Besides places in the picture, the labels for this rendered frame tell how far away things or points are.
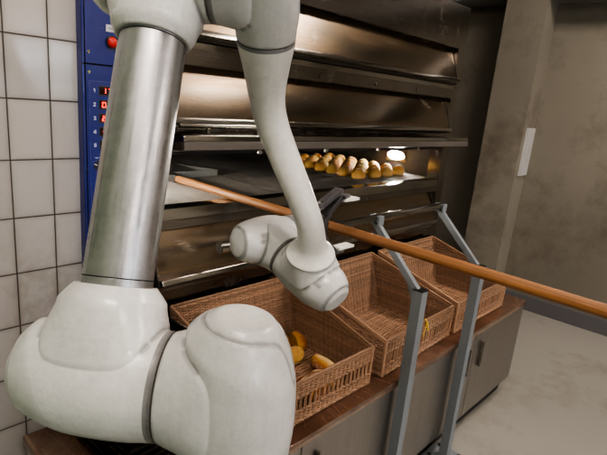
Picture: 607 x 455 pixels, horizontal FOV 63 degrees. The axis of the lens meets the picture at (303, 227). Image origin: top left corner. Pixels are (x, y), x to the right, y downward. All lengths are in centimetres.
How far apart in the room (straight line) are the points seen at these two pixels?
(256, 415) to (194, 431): 8
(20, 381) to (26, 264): 78
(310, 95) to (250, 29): 121
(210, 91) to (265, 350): 118
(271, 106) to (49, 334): 51
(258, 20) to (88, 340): 52
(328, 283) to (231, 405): 43
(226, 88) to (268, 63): 89
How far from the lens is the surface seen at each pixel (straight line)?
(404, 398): 197
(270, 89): 89
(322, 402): 172
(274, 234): 109
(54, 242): 152
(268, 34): 84
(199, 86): 168
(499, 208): 428
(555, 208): 443
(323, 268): 101
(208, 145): 152
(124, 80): 79
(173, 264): 171
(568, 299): 124
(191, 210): 171
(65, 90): 147
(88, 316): 71
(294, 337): 202
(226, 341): 65
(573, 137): 437
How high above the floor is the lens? 157
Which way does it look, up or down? 15 degrees down
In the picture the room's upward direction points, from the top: 5 degrees clockwise
